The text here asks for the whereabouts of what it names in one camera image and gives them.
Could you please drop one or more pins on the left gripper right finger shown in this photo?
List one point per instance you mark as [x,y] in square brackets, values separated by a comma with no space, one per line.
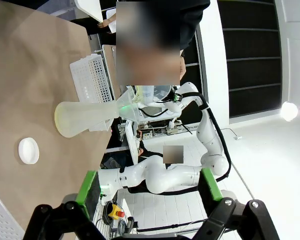
[211,197]

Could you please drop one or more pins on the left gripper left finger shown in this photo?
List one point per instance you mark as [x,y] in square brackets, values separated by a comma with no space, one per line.
[86,197]

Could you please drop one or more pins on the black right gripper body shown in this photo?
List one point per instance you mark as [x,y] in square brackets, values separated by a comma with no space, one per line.
[176,97]

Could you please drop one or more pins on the white plastic reagent bottle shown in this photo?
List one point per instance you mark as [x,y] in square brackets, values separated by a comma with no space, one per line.
[147,93]

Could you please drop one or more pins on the white round bottle lid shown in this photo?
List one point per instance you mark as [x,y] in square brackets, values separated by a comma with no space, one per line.
[28,150]

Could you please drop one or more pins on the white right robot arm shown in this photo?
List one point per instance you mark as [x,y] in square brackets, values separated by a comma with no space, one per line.
[165,177]

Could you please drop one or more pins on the aluminium profile platform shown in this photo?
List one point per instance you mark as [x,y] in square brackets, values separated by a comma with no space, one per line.
[100,225]

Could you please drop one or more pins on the yellow emergency stop button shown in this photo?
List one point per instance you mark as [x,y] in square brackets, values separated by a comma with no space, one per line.
[115,211]

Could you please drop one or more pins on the control electronics rack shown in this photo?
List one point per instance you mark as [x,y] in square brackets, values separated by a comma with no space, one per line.
[152,133]

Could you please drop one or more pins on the white office desk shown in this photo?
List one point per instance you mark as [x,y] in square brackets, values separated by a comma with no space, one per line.
[131,142]

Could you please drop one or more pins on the standing person in black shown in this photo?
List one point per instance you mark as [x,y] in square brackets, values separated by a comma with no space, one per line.
[190,20]

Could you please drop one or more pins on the black window blinds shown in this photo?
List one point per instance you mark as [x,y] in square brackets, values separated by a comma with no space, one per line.
[252,75]

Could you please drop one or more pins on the translucent conical flask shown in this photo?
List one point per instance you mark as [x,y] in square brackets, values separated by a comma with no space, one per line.
[77,117]

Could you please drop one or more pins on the round white lamp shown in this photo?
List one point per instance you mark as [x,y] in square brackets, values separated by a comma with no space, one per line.
[289,111]

